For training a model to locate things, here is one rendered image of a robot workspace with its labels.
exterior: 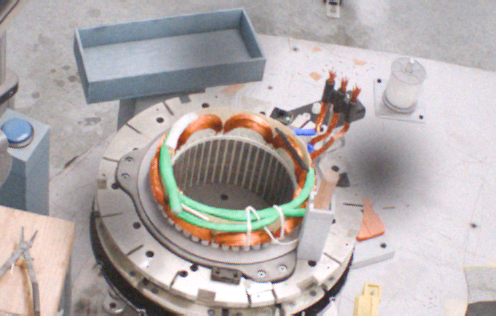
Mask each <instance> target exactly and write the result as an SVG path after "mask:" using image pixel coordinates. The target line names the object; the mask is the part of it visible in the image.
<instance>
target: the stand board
mask: <svg viewBox="0 0 496 316"><path fill-rule="evenodd" d="M21 226H24V241H26V240H27V241H30V238H31V237H32V236H33V234H34V233H35V231H36V230H39V233H38V234H37V236H36V240H35V242H34V244H33V246H32V247H31V248H30V253H31V257H32V258H34V259H35V262H36V268H35V273H36V276H37V280H38V283H39V295H40V316H56V313H57V310H58V307H59V305H58V304H59V300H60V298H61V294H62V292H61V291H62V288H63V284H64V281H65V275H66V271H67V268H68V262H69V258H70V255H71V252H72V245H73V241H74V238H75V234H76V224H75V222H71V221H65V220H61V219H56V218H51V217H47V216H41V215H38V214H36V213H32V212H27V211H23V210H18V209H13V208H9V207H4V206H0V267H1V266H2V265H3V264H4V262H5V261H6V260H7V259H9V257H11V254H12V253H14V252H15V251H17V250H18V248H19V247H20V246H19V241H20V235H21ZM9 272H10V270H9V271H7V272H6V274H5V275H4V276H3V277H2V278H1V279H0V309H4V310H8V311H10V312H14V313H18V314H22V315H27V316H34V312H33V295H32V285H31V282H30V277H29V273H28V270H27V269H25V268H23V267H20V266H15V265H14V267H13V270H12V273H9Z"/></svg>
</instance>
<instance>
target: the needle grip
mask: <svg viewBox="0 0 496 316"><path fill-rule="evenodd" d="M338 179H339V175H338V174H337V173H336V172H335V171H332V170H330V171H326V172H325V173H324V176H323V178H322V181H321V184H320V186H319V189H318V192H317V195H316V197H315V200H314V203H313V204H314V205H313V209H318V210H325V211H326V210H327V208H328V205H329V202H330V200H331V197H332V194H333V192H334V189H335V187H336V184H337V181H338Z"/></svg>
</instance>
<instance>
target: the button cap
mask: <svg viewBox="0 0 496 316"><path fill-rule="evenodd" d="M3 134H5V135H6V137H7V139H8V142H9V143H12V144H21V143H24V142H26V141H27V140H28V139H29V137H30V135H31V128H30V125H29V123H28V122H27V121H25V120H23V119H21V118H13V119H10V120H9V121H7V122H6V123H5V124H4V125H3Z"/></svg>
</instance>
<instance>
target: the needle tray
mask: <svg viewBox="0 0 496 316"><path fill-rule="evenodd" d="M73 51H74V55H75V58H76V61H75V62H76V65H77V68H78V71H79V75H80V82H81V84H82V88H83V91H84V94H85V98H86V99H85V101H86V104H92V103H100V102H108V101H115V100H120V101H119V113H118V125H117V132H118V131H119V130H120V129H121V128H122V127H123V126H124V124H125V123H127V122H128V121H129V120H130V119H132V118H133V117H135V116H136V115H138V114H139V113H141V112H142V111H144V110H146V109H148V108H150V107H152V106H154V105H156V104H159V103H160V102H162V103H163V105H164V101H166V100H169V99H173V98H177V97H178V98H179V100H180V102H181V104H184V103H188V100H187V99H188V95H192V94H201V93H206V88H211V87H219V86H228V85H236V84H244V83H252V82H260V81H263V76H264V72H265V67H266V62H267V58H266V55H265V53H264V51H263V48H262V46H261V44H260V41H259V39H258V36H257V34H256V33H255V30H254V28H253V26H252V23H251V21H250V19H249V16H248V15H247V12H246V10H245V8H244V7H242V8H241V7H240V8H230V9H222V10H212V11H202V12H192V13H183V14H174V15H169V16H164V17H154V18H146V19H136V20H127V21H124V22H118V23H109V24H100V25H92V26H90V27H82V28H75V38H74V41H73Z"/></svg>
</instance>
